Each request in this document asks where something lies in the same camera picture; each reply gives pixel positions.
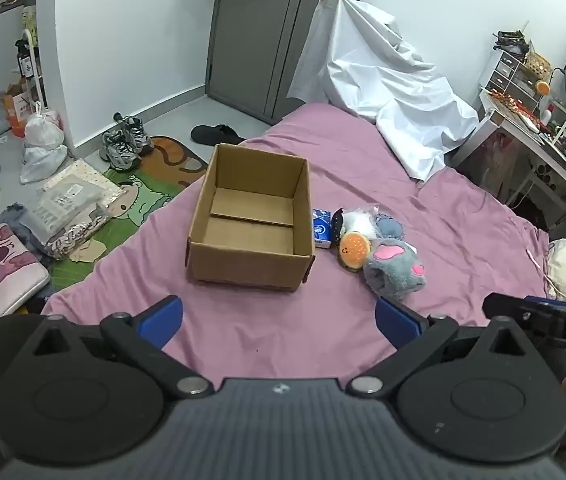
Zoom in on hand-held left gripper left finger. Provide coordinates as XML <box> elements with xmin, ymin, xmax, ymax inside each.
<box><xmin>32</xmin><ymin>296</ymin><xmax>215</xmax><ymax>402</ymax></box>

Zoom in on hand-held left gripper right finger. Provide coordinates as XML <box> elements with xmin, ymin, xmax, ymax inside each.
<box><xmin>347</xmin><ymin>296</ymin><xmax>532</xmax><ymax>400</ymax></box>

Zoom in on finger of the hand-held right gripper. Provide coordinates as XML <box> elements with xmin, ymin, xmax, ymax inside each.
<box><xmin>483</xmin><ymin>292</ymin><xmax>564</xmax><ymax>337</ymax></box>

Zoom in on burger plush toy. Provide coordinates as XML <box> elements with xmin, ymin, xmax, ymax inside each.
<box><xmin>338</xmin><ymin>231</ymin><xmax>372</xmax><ymax>273</ymax></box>

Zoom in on frayed blue denim piece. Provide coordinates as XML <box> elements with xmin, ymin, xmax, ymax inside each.
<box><xmin>375</xmin><ymin>213</ymin><xmax>407</xmax><ymax>242</ymax></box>

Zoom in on brown cardboard box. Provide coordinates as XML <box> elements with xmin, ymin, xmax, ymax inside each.
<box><xmin>186</xmin><ymin>143</ymin><xmax>317</xmax><ymax>292</ymax></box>

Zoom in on blue tissue packet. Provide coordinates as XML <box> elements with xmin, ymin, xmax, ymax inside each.
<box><xmin>311</xmin><ymin>208</ymin><xmax>335</xmax><ymax>249</ymax></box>

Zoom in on clear plastic bag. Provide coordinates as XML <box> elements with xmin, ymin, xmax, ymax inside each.
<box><xmin>340</xmin><ymin>204</ymin><xmax>383</xmax><ymax>242</ymax></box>

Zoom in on pink bed sheet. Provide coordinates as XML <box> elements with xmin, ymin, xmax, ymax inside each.
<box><xmin>40</xmin><ymin>102</ymin><xmax>566</xmax><ymax>378</ymax></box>

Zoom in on cartoon floor mat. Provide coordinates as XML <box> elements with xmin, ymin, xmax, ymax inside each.
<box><xmin>52</xmin><ymin>135</ymin><xmax>210</xmax><ymax>292</ymax></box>

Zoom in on grey plastic mailer package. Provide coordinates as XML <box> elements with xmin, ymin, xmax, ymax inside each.
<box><xmin>20</xmin><ymin>181</ymin><xmax>120</xmax><ymax>247</ymax></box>

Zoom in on pink cartoon cushion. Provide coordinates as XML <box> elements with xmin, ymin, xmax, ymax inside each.
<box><xmin>0</xmin><ymin>223</ymin><xmax>52</xmax><ymax>327</ymax></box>

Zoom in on grey sneaker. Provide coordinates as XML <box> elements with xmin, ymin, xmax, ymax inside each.
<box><xmin>100</xmin><ymin>129</ymin><xmax>140</xmax><ymax>171</ymax></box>
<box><xmin>116</xmin><ymin>113</ymin><xmax>155</xmax><ymax>156</ymax></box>

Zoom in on white desk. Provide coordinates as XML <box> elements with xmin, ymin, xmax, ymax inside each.
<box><xmin>450</xmin><ymin>87</ymin><xmax>566</xmax><ymax>233</ymax></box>

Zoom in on black slipper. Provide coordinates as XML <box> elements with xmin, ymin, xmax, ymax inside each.
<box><xmin>190</xmin><ymin>123</ymin><xmax>247</xmax><ymax>146</ymax></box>

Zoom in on white plastic bag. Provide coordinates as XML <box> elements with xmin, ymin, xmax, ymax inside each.
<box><xmin>20</xmin><ymin>102</ymin><xmax>69</xmax><ymax>184</ymax></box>

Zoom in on small drawer organizer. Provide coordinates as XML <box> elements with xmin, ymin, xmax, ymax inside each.
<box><xmin>487</xmin><ymin>49</ymin><xmax>538</xmax><ymax>102</ymax></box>

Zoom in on white sheet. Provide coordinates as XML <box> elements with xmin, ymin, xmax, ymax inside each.
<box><xmin>287</xmin><ymin>0</ymin><xmax>480</xmax><ymax>184</ymax></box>

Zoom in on woven basket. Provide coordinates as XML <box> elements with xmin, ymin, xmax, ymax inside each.
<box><xmin>527</xmin><ymin>52</ymin><xmax>552</xmax><ymax>82</ymax></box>

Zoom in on orange cardboard box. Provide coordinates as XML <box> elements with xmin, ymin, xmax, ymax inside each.
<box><xmin>2</xmin><ymin>80</ymin><xmax>35</xmax><ymax>137</ymax></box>

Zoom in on black spray bottle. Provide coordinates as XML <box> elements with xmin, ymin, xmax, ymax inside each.
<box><xmin>14</xmin><ymin>39</ymin><xmax>40</xmax><ymax>82</ymax></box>

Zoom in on grey door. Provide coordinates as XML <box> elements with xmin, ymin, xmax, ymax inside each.
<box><xmin>205</xmin><ymin>0</ymin><xmax>371</xmax><ymax>125</ymax></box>

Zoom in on white cable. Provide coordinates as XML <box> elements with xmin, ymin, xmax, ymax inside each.
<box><xmin>525</xmin><ymin>249</ymin><xmax>566</xmax><ymax>300</ymax></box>

